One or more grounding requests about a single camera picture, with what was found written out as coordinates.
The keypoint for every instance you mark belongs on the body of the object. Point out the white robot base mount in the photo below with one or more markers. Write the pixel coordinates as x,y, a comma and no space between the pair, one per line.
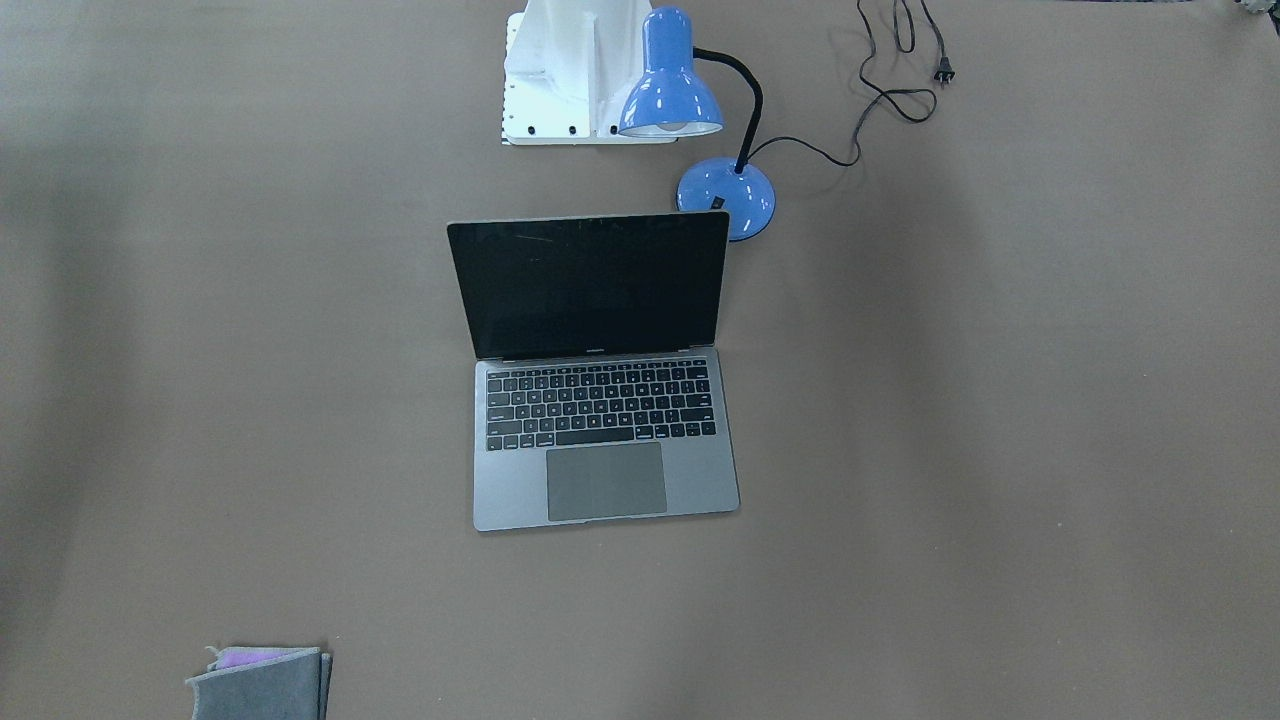
570,66

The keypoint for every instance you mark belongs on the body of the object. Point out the grey laptop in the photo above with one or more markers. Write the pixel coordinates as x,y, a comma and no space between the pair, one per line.
598,392

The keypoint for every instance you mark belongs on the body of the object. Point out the folded grey cloth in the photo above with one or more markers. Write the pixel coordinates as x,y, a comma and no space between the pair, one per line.
246,682

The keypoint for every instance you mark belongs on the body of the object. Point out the blue desk lamp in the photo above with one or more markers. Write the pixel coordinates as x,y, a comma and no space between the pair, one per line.
670,100

